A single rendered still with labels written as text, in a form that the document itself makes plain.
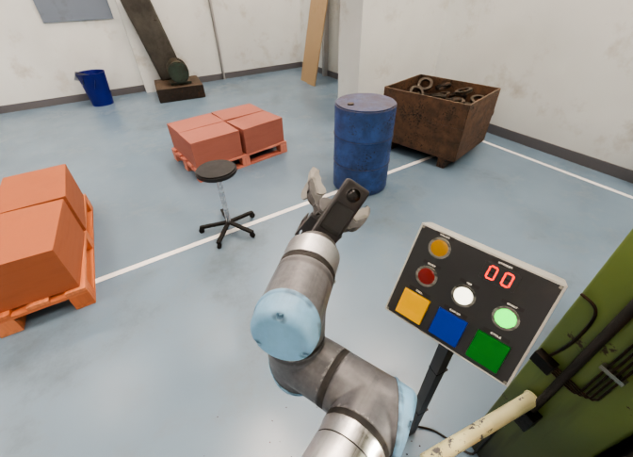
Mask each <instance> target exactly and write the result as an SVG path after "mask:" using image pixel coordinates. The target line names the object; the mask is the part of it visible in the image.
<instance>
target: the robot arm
mask: <svg viewBox="0 0 633 457"><path fill-rule="evenodd" d="M319 172H320V170H318V169H317V168H315V167H313V168H312V169H311V170H310V171H309V174H308V181H307V183H306V184H305V186H304V188H303V190H302V192H301V195H300V196H301V198H302V199H303V200H308V202H309V204H310V205H311V206H312V207H313V209H314V210H313V212H312V213H311V214H310V215H309V213H307V214H306V215H305V216H304V218H303V219H302V220H301V222H300V225H299V227H298V229H297V231H296V233H295V236H294V237H293V238H292V239H291V240H290V241H289V243H288V245H287V247H286V249H285V251H284V254H283V256H282V258H281V260H280V263H279V265H278V267H277V269H276V270H275V271H274V273H273V275H272V277H271V279H270V281H269V283H268V286H267V288H266V290H265V292H264V294H263V296H262V297H261V298H260V299H259V301H258V302H257V304H256V305H255V308H254V311H253V316H252V320H251V333H252V338H253V339H254V340H255V342H256V343H257V345H258V346H259V347H260V348H261V349H262V350H263V351H264V352H266V353H267V354H268V366H269V371H270V374H271V376H272V378H273V380H274V382H275V383H276V384H277V386H278V387H279V388H280V389H281V390H282V391H284V392H285V393H286V394H288V395H291V396H295V397H301V396H304V397H305V398H307V399H308V400H310V401H311V402H312V403H314V404H315V405H316V406H317V407H319V408H320V409H322V410H323V411H324V412H326V413H327V414H326V415H325V416H324V417H323V419H322V422H321V426H320V427H319V429H318V431H317V432H316V434H315V436H314V438H313V439H312V441H311V442H310V444H309V446H308V447H307V449H306V450H305V452H304V453H303V454H302V456H301V457H401V455H402V452H403V450H404V448H405V445H406V442H407V439H408V436H409V432H410V429H411V426H412V423H413V420H414V413H415V408H416V404H417V396H416V394H415V392H414V391H413V390H412V388H411V387H409V386H408V385H406V384H404V383H403V382H401V381H400V380H399V378H398V377H393V376H391V375H390V374H388V373H386V372H384V371H383V370H381V369H379V368H378V367H375V366H374V365H372V364H370V363H368V362H367V361H366V360H364V359H363V358H361V357H359V356H358V355H356V354H354V353H352V352H351V351H349V350H347V349H346V348H344V347H343V346H341V345H339V344H337V343H336V342H334V341H332V340H331V339H329V338H328V337H326V336H325V320H326V310H327V305H328V302H329V298H330V296H331V293H332V289H333V285H334V284H335V282H336V281H335V275H336V272H337V269H338V266H339V262H340V254H339V251H338V250H337V248H336V245H335V243H336V242H337V241H338V240H339V239H340V238H341V237H342V234H343V233H346V232H355V231H357V230H358V229H359V228H360V227H361V226H363V224H364V223H365V221H366V220H367V218H368V216H369V214H370V207H369V206H368V205H367V206H366V207H365V208H363V207H362V208H361V206H362V205H363V203H364V202H365V200H366V198H367V197H368V195H369V191H368V190H367V189H365V188H363V187H362V186H360V185H359V184H357V183H356V182H354V181H353V180H352V179H349V178H347V179H346V180H345V181H344V183H343V184H342V186H341V187H340V189H338V191H337V192H336V194H335V195H334V197H333V199H329V198H326V197H323V196H324V194H325V193H326V192H327V191H326V188H325V187H324V186H323V185H322V183H321V177H320V175H319ZM322 197H323V198H322ZM360 208H361V209H360ZM359 209H360V210H359ZM308 215H309V216H308ZM307 217H308V218H307ZM300 230H302V231H301V233H300Z"/></svg>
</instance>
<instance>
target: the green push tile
mask: <svg viewBox="0 0 633 457"><path fill-rule="evenodd" d="M510 350H511V347H509V346H507V345H506V344H504V343H502V342H500V341H499V340H497V339H495V338H494V337H492V336H490V335H488V334H486V333H484V332H483V331H482V330H480V329H478V331H477V333H476V335H475V336H474V338H473V340H472V342H471V344H470V346H469V348H468V349H467V351H466V353H465V354H466V355H467V356H468V357H470V358H472V359H473V360H475V361H476V362H478V363H480V364H481V365H483V366H484V367H486V368H488V369H490V370H491V371H492V372H493V373H497V372H498V370H499V369H500V367H501V365H502V363H503V362H504V360H505V358H506V356H507V355H508V353H509V351H510Z"/></svg>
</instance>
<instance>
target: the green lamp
mask: <svg viewBox="0 0 633 457"><path fill-rule="evenodd" d="M495 321H496V323H497V324H498V325H500V326H501V327H504V328H511V327H513V326H514V325H515V324H516V316H515V314H514V313H513V312H512V311H510V310H508V309H500V310H498V311H496V313H495Z"/></svg>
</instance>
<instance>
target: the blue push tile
mask: <svg viewBox="0 0 633 457"><path fill-rule="evenodd" d="M467 324H468V322H466V321H464V320H462V319H461V318H458V317H457V316H455V315H453V314H451V313H450V312H448V311H447V310H445V309H444V308H442V307H440V308H439V309H438V311H437V313H436V315H435V317H434V319H433V321H432V323H431V325H430V327H429V332H430V333H432V334H434V335H436V336H437V337H439V338H440V339H442V340H444V341H445V342H446V343H447V344H449V345H451V346H452V347H454V348H456V346H457V344H458V343H459V341H460V339H461V337H462V335H463V332H464V330H465V328H466V326H467Z"/></svg>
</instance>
